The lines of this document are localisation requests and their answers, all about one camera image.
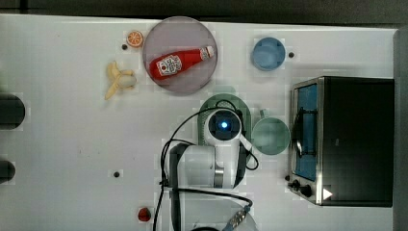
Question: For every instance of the green mug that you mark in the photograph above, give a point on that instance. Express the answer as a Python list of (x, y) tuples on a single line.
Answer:
[(270, 135)]

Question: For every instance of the peeled banana toy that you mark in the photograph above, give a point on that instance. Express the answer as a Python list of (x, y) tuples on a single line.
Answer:
[(120, 79)]

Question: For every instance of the blue bowl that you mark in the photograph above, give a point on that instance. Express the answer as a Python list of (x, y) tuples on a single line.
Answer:
[(268, 54)]

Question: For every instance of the red ketchup bottle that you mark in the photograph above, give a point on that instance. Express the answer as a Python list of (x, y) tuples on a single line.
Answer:
[(174, 63)]

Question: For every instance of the orange slice toy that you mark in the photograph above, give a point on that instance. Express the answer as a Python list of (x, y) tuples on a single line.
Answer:
[(135, 39)]

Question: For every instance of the grey round plate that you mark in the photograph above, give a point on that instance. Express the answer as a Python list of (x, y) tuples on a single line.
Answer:
[(175, 34)]

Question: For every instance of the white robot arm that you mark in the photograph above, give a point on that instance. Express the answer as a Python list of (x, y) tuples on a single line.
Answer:
[(218, 164)]

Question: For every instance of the silver toaster oven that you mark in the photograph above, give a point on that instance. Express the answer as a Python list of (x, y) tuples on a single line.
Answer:
[(343, 140)]

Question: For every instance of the red strawberry toy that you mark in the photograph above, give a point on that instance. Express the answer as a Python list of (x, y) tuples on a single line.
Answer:
[(144, 214)]

